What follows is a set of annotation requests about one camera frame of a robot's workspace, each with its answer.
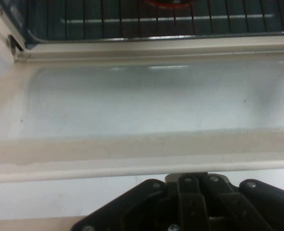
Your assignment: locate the cream toaster oven body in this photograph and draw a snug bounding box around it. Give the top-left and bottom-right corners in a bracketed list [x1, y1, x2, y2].
[0, 0, 284, 64]

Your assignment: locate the red bowl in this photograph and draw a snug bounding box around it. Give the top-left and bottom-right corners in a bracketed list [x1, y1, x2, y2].
[142, 0, 191, 8]

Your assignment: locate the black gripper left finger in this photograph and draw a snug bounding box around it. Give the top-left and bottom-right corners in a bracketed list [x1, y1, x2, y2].
[70, 177, 212, 231]

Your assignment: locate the wire oven rack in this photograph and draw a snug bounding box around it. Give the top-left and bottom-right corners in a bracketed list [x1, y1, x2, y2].
[24, 0, 284, 42]

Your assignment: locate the oven heating tube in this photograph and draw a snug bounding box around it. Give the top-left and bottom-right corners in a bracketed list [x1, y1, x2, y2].
[60, 13, 275, 25]

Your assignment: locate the glass oven door with handle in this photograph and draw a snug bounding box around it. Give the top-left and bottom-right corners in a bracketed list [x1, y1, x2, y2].
[0, 38, 284, 191]

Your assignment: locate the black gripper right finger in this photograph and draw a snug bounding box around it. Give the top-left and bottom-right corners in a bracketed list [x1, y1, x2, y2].
[201, 175, 284, 231]

